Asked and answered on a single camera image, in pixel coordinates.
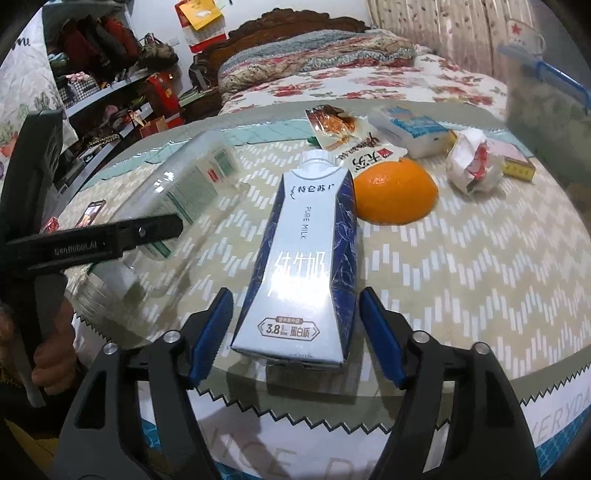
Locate clear plastic container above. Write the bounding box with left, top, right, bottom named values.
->
left=69, top=130, right=242, bottom=344

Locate crumpled white paper wrapper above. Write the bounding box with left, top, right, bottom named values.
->
left=445, top=128, right=505, bottom=195

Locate clothes shelf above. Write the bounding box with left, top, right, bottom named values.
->
left=41, top=9, right=182, bottom=140

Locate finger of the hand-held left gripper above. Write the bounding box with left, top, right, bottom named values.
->
left=120, top=213, right=184, bottom=254

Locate dark handbag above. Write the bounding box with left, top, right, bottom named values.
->
left=137, top=36, right=179, bottom=69

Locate beige floral curtain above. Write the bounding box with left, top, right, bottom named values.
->
left=367, top=0, right=514, bottom=80

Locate white mug with red star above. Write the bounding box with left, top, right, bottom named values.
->
left=505, top=18, right=546, bottom=54

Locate yellow pink small box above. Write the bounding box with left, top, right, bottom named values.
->
left=489, top=141, right=537, bottom=184

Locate blue white sponge pack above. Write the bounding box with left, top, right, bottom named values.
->
left=369, top=105, right=456, bottom=158

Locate clear storage box blue handle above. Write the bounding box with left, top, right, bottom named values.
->
left=498, top=42, right=591, bottom=172

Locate white printed zigzag-edged cloth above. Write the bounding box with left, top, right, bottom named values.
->
left=74, top=318, right=591, bottom=480

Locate blue white milk carton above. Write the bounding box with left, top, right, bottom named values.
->
left=230, top=150, right=359, bottom=376

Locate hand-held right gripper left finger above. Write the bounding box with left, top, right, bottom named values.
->
left=46, top=287, right=234, bottom=480

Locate floral bed blanket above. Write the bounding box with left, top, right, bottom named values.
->
left=217, top=53, right=509, bottom=121

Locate smartphone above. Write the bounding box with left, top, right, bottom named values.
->
left=75, top=199, right=107, bottom=227

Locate printed snack packet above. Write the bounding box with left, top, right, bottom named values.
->
left=306, top=105, right=408, bottom=179

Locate person's left hand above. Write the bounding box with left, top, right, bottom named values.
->
left=30, top=300, right=77, bottom=389

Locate orange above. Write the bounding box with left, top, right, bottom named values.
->
left=353, top=158, right=439, bottom=226

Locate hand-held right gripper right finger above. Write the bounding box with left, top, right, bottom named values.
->
left=359, top=287, right=542, bottom=480

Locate brown paper gift bag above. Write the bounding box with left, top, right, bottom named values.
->
left=137, top=115, right=170, bottom=140

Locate patchwork floral pillow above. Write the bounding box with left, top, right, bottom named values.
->
left=217, top=31, right=419, bottom=94

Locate red gift bag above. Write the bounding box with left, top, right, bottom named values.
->
left=146, top=71, right=179, bottom=117

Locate white printed hanging cloth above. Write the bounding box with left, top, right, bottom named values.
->
left=0, top=37, right=80, bottom=160

